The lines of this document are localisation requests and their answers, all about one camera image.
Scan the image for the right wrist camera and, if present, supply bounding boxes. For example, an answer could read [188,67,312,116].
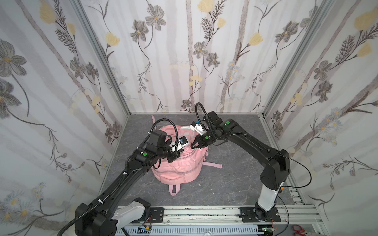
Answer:
[190,121,206,135]

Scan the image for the pink backpack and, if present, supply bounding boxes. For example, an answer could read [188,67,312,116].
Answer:
[152,126,223,196]

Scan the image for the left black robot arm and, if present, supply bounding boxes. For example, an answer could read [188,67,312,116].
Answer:
[58,118,180,236]

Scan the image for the white cable duct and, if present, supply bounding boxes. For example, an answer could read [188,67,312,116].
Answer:
[116,225,264,236]

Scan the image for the red scissors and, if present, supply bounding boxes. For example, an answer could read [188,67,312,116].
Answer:
[292,225,306,236]

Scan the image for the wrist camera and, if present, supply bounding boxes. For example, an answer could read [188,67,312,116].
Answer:
[190,121,206,135]
[173,136,189,150]

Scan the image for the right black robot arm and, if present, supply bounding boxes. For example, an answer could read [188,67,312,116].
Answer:
[191,102,310,222]

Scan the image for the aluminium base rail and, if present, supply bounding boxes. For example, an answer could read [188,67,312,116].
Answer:
[79,205,328,236]

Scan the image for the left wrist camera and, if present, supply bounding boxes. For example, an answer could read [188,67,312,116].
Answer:
[173,136,189,150]

